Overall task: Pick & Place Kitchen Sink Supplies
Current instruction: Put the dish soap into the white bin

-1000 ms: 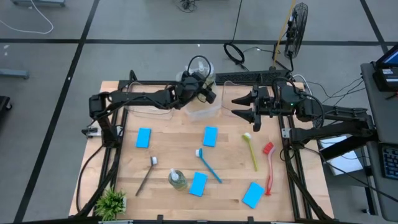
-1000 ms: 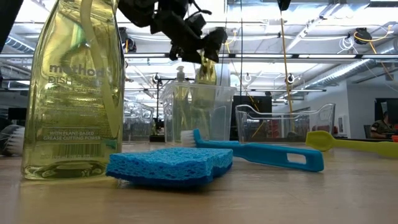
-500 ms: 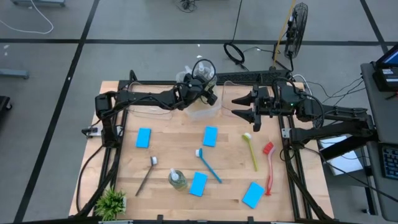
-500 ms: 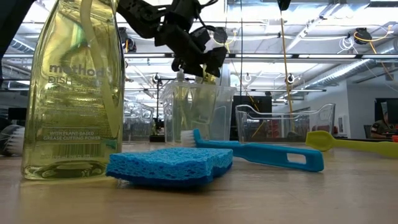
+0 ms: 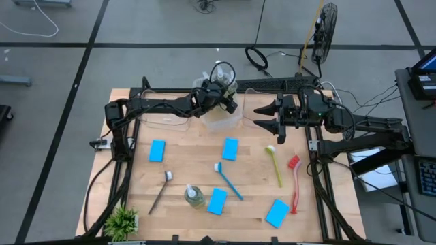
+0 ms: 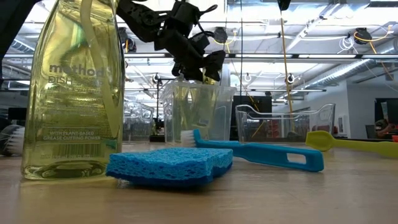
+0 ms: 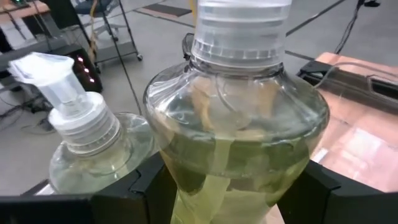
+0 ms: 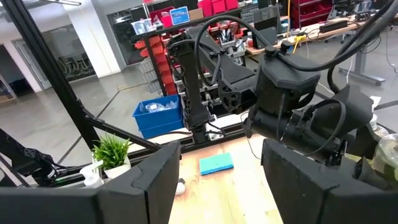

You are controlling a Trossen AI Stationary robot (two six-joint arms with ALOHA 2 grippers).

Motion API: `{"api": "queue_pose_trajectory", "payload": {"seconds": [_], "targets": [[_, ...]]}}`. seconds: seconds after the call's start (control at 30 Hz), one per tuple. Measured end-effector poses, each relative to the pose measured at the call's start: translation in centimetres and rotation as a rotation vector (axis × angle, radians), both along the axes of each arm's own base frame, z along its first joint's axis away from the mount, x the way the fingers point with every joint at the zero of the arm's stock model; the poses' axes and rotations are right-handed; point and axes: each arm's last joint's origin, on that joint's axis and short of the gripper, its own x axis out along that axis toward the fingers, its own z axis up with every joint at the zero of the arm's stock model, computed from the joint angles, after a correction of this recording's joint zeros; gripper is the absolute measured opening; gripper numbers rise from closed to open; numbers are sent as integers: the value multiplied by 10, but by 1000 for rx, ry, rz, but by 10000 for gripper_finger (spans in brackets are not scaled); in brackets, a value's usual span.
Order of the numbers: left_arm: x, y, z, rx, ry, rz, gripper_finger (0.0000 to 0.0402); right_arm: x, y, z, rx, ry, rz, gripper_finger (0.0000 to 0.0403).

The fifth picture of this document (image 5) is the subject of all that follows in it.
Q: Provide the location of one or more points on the black table-level camera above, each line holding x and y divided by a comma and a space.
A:
207, 240

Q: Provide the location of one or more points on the green dish brush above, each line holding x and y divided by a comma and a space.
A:
270, 149

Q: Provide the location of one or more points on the black keyboard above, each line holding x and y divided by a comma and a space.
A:
276, 85
428, 177

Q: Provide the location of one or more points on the small green potted plant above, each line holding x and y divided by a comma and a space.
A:
121, 223

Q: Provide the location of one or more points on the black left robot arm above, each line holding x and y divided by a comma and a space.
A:
160, 105

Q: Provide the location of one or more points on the grey desk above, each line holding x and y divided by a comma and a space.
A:
417, 136

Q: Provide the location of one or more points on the grey dish brush white bristles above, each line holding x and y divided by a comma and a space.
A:
168, 175

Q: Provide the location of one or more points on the grey floor bar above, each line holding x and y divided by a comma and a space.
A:
15, 81

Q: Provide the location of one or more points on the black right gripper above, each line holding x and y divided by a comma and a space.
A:
289, 114

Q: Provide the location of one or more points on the red dish brush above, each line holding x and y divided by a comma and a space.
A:
294, 162

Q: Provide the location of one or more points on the black laptop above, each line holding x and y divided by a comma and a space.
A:
425, 81

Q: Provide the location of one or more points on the black chair base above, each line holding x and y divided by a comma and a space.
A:
5, 115

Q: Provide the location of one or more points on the grey cart base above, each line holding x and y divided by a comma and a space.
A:
41, 2

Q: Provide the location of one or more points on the blue dish brush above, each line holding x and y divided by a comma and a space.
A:
220, 168

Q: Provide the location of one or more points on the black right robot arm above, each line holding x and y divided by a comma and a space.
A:
374, 124

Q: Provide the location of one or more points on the blue cellulose sponge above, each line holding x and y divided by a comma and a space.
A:
230, 149
157, 150
277, 213
217, 201

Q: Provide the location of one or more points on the tall clear plastic bin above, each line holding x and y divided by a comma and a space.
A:
221, 122

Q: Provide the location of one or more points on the white power adapter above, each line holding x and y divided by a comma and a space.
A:
102, 144

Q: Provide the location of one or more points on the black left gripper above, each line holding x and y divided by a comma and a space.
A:
211, 97

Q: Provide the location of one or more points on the black floor fan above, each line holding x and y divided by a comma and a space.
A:
325, 30

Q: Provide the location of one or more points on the low clear plastic bin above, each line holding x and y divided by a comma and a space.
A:
167, 124
250, 102

